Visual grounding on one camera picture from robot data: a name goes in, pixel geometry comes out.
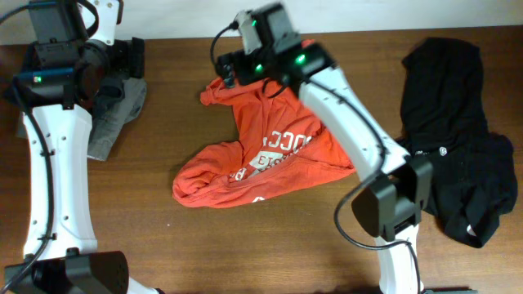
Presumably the red printed t-shirt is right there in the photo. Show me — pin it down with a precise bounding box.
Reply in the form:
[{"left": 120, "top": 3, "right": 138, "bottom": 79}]
[{"left": 172, "top": 78, "right": 356, "bottom": 208}]

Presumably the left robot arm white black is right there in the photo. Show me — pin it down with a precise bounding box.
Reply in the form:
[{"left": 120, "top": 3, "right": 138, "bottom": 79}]
[{"left": 4, "top": 1, "right": 149, "bottom": 293}]

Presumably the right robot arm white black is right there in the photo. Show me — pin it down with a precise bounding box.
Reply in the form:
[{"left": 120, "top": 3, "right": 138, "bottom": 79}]
[{"left": 212, "top": 2, "right": 433, "bottom": 293}]

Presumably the grey folded garment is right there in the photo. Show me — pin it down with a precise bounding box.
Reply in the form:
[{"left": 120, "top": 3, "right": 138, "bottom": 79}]
[{"left": 16, "top": 75, "right": 148, "bottom": 162}]

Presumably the black crumpled garment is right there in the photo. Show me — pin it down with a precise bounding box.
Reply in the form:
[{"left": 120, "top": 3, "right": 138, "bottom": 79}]
[{"left": 399, "top": 38, "right": 518, "bottom": 248}]

